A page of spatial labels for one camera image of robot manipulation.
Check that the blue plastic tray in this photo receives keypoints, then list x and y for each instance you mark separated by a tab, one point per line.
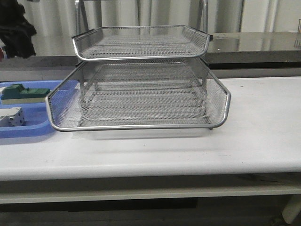
35	114

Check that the green terminal block component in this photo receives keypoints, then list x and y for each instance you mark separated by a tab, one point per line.
18	94

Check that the dark granite counter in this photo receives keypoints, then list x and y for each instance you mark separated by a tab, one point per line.
226	51

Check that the white table leg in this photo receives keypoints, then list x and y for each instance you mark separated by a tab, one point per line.
292	209

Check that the silver wire rack frame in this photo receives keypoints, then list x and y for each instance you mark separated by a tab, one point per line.
82	24

